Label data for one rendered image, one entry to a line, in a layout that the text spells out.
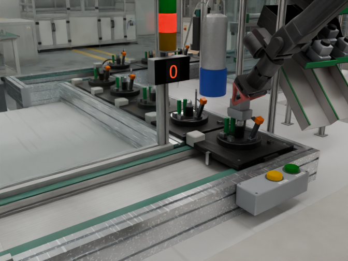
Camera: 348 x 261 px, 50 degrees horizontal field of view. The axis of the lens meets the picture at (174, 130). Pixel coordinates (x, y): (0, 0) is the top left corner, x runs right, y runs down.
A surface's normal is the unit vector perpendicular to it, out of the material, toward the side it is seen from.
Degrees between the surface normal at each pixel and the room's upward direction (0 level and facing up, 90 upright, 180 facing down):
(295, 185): 90
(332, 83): 45
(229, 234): 0
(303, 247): 0
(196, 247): 0
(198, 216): 90
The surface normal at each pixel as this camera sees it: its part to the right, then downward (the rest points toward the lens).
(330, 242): 0.00, -0.94
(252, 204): -0.81, 0.21
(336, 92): 0.31, -0.44
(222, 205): 0.59, 0.29
